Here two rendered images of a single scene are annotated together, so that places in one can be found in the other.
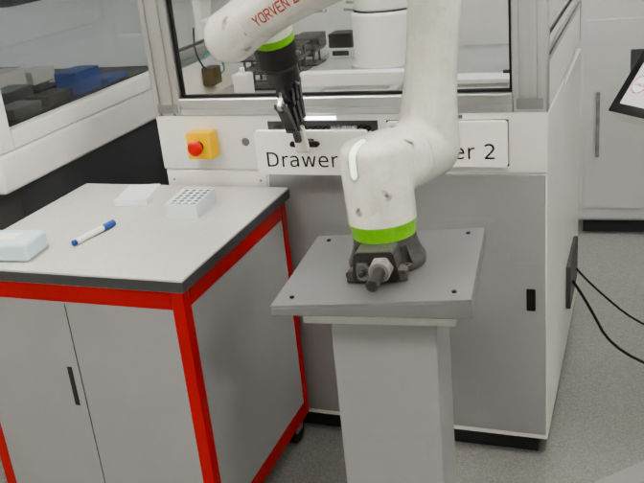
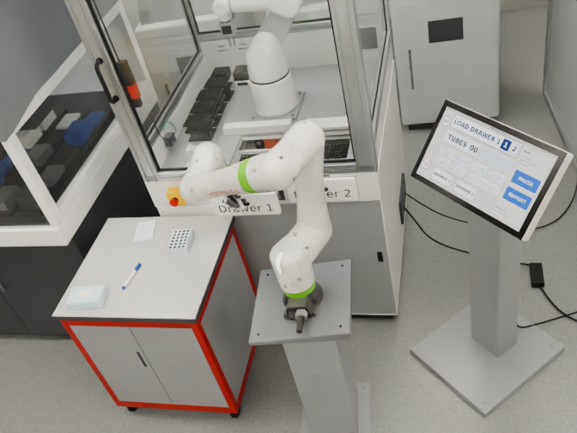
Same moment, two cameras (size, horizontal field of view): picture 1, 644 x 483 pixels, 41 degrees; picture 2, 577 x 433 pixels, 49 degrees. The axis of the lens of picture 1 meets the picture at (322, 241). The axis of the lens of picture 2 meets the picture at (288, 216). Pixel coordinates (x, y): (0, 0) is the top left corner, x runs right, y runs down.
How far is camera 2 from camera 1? 105 cm
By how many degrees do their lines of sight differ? 18
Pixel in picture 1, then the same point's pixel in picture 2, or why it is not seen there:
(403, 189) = (306, 272)
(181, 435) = (206, 375)
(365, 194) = (288, 279)
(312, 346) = not seen: hidden behind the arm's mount
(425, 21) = (305, 186)
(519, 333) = (376, 271)
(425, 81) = (309, 210)
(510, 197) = (361, 211)
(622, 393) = (436, 269)
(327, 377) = not seen: hidden behind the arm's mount
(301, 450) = not seen: hidden behind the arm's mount
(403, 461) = (325, 381)
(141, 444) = (185, 380)
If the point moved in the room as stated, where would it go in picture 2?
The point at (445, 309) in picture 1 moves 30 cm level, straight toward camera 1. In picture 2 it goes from (337, 337) to (347, 416)
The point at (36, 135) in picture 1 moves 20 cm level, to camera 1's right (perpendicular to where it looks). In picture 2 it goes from (73, 202) to (116, 189)
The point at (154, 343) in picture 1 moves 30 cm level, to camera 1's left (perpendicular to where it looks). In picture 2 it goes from (184, 341) to (110, 362)
